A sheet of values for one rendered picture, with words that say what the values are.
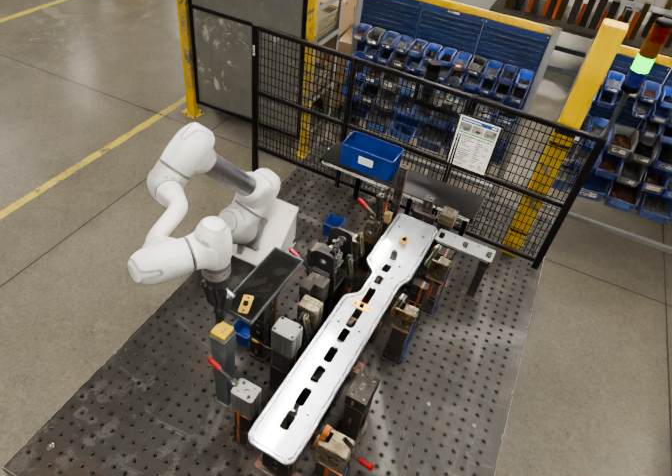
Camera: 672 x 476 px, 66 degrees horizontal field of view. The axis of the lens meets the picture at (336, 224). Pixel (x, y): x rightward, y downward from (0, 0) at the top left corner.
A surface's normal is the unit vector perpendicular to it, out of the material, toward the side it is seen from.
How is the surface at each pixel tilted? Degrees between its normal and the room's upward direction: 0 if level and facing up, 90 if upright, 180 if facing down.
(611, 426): 0
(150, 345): 0
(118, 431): 0
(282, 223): 43
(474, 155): 90
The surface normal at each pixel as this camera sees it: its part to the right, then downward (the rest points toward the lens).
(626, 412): 0.11, -0.74
